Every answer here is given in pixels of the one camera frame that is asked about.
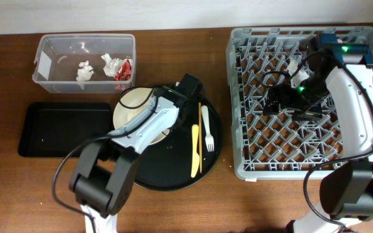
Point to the yellow plastic knife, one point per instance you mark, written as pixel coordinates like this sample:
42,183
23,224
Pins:
195,155

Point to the white plastic cup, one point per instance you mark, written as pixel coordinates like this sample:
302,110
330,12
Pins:
299,77

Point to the grey dishwasher rack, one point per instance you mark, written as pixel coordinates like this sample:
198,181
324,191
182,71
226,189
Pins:
276,147

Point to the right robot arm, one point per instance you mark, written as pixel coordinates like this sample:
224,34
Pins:
344,72

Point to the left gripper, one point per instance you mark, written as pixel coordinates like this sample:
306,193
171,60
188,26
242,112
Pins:
193,112

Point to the red snack wrapper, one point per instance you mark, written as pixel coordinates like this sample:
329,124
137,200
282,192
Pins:
124,71

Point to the clear plastic waste bin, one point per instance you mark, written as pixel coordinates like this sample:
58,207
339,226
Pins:
58,56

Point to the white plastic fork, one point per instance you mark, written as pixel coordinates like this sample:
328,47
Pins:
209,139

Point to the round black serving tray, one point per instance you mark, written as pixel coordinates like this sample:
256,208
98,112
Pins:
166,162

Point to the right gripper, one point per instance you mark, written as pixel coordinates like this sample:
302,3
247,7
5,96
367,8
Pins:
310,112

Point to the light blue plastic cup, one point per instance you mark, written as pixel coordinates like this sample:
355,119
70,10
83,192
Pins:
326,38

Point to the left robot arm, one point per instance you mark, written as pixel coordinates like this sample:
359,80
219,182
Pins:
107,166

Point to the rice and food scraps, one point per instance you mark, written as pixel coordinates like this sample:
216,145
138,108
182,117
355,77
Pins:
132,113

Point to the wooden chopstick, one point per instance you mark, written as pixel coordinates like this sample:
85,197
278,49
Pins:
200,137

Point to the white tissue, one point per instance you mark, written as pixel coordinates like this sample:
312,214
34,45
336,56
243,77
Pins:
84,73
112,66

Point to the black rectangular tray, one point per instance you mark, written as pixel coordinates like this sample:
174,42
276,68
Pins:
53,129

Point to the beige large bowl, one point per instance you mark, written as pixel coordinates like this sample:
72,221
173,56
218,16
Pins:
132,98

